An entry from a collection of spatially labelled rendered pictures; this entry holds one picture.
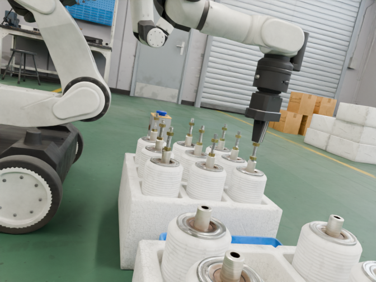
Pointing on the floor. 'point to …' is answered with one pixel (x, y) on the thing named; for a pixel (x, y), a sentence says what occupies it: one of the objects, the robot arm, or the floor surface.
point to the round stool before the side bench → (21, 65)
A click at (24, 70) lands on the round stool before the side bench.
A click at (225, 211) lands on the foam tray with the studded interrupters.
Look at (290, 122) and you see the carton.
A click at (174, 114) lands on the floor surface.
